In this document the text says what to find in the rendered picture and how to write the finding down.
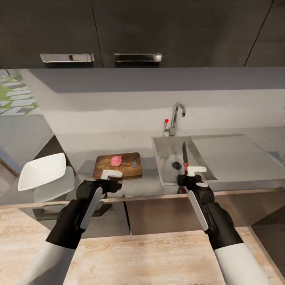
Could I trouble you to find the parer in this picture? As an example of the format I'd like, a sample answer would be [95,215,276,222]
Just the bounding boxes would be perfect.
[182,143,189,175]

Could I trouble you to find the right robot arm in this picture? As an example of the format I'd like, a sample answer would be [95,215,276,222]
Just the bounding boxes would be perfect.
[178,166,273,285]

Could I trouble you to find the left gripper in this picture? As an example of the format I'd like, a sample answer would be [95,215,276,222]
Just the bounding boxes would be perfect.
[102,180,122,194]

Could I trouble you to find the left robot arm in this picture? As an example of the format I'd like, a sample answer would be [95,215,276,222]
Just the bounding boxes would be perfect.
[15,170,122,285]

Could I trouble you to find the cutting board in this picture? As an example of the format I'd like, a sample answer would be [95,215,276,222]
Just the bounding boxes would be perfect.
[93,152,143,180]

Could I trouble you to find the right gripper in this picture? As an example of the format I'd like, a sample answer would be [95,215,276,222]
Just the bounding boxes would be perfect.
[178,175,201,187]

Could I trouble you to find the vidalia onion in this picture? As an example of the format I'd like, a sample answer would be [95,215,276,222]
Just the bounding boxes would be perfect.
[111,156,122,166]

